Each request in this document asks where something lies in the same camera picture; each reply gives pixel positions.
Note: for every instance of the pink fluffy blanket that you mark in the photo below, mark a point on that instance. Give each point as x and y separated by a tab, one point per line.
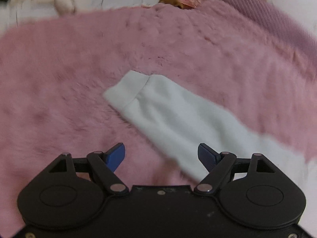
54	72

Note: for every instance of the white printed sweatshirt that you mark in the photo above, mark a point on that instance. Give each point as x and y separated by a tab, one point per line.
176	121

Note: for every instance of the red floral cushion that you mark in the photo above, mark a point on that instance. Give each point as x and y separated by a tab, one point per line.
190	4

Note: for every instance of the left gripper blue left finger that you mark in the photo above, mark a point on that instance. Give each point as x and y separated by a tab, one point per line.
103	167

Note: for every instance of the purple quilted headboard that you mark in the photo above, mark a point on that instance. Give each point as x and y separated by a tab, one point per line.
278	24

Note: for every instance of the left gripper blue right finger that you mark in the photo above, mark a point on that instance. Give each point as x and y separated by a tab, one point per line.
219	167

